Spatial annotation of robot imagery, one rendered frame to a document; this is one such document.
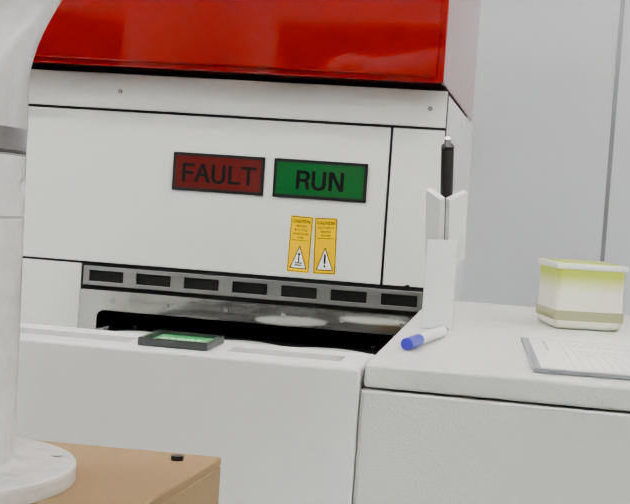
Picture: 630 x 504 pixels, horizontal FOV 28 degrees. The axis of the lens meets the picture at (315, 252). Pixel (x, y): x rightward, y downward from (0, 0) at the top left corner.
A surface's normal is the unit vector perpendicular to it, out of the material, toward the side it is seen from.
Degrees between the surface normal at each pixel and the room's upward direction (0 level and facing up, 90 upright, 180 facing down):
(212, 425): 90
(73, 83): 90
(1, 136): 90
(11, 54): 83
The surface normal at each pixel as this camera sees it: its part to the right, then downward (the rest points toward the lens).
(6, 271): 0.95, 0.05
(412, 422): -0.17, 0.04
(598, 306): 0.09, 0.06
